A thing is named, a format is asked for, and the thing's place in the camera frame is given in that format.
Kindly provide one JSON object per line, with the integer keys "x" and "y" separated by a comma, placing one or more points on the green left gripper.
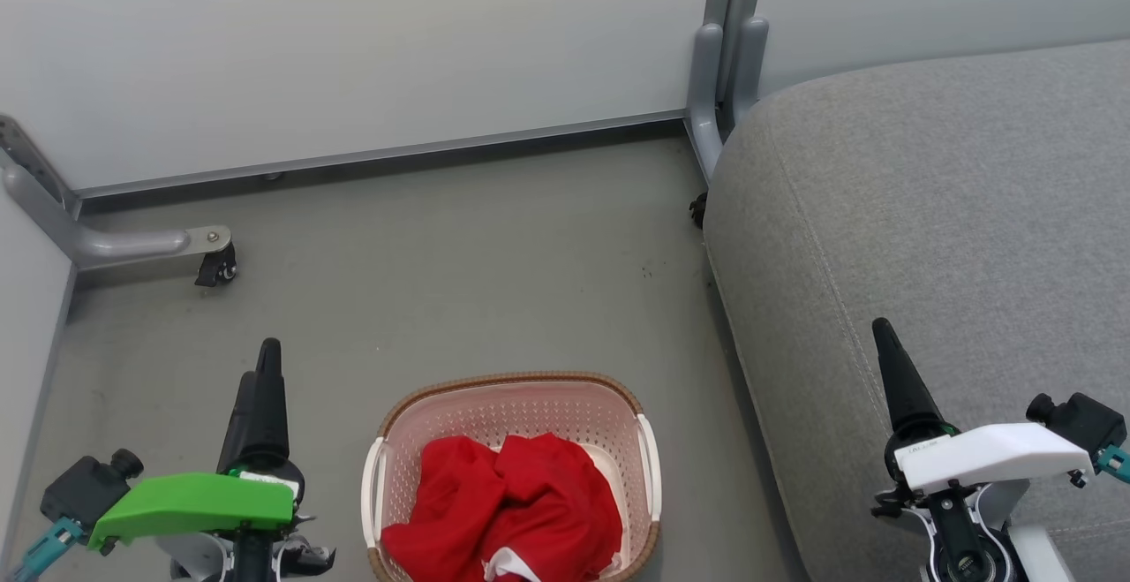
{"x": 190, "y": 502}

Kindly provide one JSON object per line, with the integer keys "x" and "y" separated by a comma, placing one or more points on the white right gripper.
{"x": 989, "y": 457}

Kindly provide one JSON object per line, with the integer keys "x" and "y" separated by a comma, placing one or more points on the red garment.
{"x": 521, "y": 502}

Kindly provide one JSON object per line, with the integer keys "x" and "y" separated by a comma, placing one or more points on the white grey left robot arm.
{"x": 199, "y": 562}

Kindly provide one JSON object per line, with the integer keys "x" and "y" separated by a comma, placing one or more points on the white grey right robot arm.
{"x": 1043, "y": 560}

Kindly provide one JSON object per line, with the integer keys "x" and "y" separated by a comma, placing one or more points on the grey fabric sofa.
{"x": 927, "y": 211}

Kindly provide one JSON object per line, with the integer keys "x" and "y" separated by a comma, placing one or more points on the black caster wheel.
{"x": 699, "y": 209}
{"x": 217, "y": 268}

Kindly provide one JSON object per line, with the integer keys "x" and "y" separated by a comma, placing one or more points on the grey metal partition foot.
{"x": 115, "y": 245}

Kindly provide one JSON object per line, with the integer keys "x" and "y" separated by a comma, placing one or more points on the cream perforated laundry basket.
{"x": 521, "y": 405}

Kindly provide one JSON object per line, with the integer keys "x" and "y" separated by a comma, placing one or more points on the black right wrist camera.
{"x": 1081, "y": 423}

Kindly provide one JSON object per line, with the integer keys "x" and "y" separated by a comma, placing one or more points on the grey metal partition post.
{"x": 706, "y": 79}

